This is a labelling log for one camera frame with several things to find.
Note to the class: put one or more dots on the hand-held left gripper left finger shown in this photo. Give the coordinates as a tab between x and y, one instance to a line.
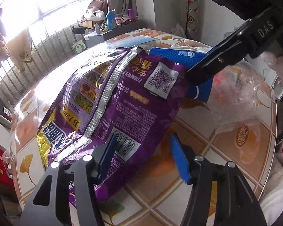
107	157

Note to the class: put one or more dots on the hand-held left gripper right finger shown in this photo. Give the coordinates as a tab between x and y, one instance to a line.
180	160

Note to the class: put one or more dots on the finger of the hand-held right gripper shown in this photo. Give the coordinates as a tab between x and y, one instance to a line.
217	60

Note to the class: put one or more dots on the purple snack bag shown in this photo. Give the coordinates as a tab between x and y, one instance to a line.
132	103

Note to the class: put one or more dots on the cream white pouch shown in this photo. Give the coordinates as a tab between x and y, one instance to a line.
191	44

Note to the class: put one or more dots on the folded patterned mat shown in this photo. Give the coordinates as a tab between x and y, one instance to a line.
193	14

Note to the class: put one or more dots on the purple cup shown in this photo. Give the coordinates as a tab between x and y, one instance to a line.
132	15

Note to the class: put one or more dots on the grey cabinet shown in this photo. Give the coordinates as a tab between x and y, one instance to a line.
122	31

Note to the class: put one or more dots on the pile of small packets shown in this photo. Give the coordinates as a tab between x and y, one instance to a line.
125	20

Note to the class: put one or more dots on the white cloth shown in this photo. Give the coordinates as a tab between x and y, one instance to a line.
276	193

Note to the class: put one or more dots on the red bag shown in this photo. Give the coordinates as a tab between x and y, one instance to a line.
2	181

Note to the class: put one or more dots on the blue detergent bottle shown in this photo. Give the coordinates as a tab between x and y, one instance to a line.
111	20

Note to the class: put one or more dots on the white green paper bag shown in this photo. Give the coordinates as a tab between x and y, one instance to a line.
79	48

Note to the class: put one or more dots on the small white bottle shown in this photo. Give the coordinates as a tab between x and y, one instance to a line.
97	28

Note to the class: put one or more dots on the metal window railing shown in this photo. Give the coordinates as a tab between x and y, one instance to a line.
49	42

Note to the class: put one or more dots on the white black plastic bag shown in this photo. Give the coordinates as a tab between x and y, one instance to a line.
94	15

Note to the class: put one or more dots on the black flat case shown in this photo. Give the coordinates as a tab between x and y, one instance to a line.
78	30

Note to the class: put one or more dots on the pink cloth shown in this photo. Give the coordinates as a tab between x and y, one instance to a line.
96	4

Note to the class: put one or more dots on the brown cardboard box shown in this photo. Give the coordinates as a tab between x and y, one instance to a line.
88	24

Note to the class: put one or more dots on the hanging cream garment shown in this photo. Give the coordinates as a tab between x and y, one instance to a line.
21	49

